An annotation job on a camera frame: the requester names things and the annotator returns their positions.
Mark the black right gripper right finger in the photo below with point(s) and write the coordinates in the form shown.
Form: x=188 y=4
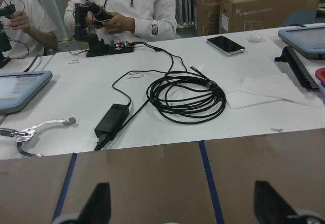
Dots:
x=270 y=207

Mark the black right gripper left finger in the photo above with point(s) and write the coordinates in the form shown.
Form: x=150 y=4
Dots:
x=98 y=207

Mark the black power adapter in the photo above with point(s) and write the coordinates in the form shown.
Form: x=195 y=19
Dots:
x=112 y=121

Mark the metal grabber claw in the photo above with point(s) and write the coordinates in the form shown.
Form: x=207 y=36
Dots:
x=27 y=134

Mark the white paper sheet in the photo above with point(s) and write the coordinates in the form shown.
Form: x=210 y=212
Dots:
x=250 y=92

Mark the teach pendant tablet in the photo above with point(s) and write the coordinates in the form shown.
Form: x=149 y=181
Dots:
x=308 y=41
x=18 y=89

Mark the black bar tool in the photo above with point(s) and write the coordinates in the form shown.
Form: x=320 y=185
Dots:
x=289 y=56

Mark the black smartphone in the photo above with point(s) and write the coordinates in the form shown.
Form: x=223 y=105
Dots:
x=225 y=45

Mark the person in white shirt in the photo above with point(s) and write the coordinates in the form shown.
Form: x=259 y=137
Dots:
x=30 y=29

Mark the cardboard box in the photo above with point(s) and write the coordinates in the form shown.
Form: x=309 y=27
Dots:
x=229 y=16

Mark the person in white hoodie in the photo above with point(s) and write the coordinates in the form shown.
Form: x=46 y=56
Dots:
x=132 y=20

